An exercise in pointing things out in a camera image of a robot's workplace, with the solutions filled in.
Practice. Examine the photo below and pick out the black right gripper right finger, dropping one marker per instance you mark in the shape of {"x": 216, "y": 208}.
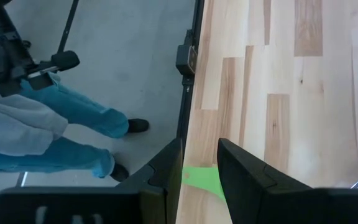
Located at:
{"x": 259, "y": 193}

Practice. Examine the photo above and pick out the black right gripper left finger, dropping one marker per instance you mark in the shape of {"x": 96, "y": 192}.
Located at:
{"x": 160, "y": 186}

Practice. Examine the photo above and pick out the green measuring cup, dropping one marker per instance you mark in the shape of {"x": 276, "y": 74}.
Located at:
{"x": 202, "y": 179}

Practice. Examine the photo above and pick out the black table edge clamp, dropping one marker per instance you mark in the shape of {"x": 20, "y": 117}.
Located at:
{"x": 185, "y": 59}

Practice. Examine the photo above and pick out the person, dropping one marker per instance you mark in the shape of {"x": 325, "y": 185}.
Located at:
{"x": 17, "y": 124}

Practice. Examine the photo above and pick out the black stand leg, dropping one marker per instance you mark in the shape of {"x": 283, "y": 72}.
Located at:
{"x": 68, "y": 25}

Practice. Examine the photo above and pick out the black aluminium table frame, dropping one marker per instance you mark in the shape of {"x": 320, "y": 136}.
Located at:
{"x": 183, "y": 109}

